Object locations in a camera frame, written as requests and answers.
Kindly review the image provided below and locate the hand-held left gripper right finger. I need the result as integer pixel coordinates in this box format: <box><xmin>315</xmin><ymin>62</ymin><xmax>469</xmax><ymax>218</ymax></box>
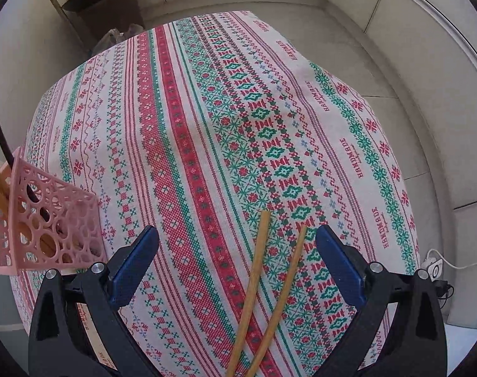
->
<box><xmin>315</xmin><ymin>224</ymin><xmax>448</xmax><ymax>377</ymax></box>

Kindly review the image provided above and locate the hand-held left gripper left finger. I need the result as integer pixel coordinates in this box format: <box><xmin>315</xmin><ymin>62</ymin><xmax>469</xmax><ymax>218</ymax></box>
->
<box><xmin>28</xmin><ymin>225</ymin><xmax>159</xmax><ymax>377</ymax></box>

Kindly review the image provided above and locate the pink plastic utensil basket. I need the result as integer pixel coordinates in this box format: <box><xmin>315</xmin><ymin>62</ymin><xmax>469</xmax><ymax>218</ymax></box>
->
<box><xmin>0</xmin><ymin>147</ymin><xmax>106</xmax><ymax>276</ymax></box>

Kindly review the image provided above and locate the white power strip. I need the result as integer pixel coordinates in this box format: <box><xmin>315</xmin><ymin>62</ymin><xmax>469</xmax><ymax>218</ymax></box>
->
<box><xmin>419</xmin><ymin>257</ymin><xmax>446</xmax><ymax>282</ymax></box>

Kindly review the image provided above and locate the patterned red green tablecloth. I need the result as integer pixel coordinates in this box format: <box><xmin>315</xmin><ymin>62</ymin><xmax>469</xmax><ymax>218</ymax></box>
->
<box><xmin>11</xmin><ymin>10</ymin><xmax>422</xmax><ymax>377</ymax></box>

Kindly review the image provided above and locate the clear plastic bag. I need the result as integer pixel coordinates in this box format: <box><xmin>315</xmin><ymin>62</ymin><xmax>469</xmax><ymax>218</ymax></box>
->
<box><xmin>92</xmin><ymin>23</ymin><xmax>145</xmax><ymax>54</ymax></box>

